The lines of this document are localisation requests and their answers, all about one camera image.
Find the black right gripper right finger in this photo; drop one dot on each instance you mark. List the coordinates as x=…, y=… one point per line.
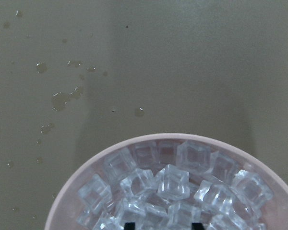
x=197, y=226

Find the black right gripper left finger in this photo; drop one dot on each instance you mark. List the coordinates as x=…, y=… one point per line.
x=129, y=226

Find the clear ice cubes pile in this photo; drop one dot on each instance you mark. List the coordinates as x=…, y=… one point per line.
x=169, y=185

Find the pink bowl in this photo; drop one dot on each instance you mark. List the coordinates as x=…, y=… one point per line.
x=66, y=206

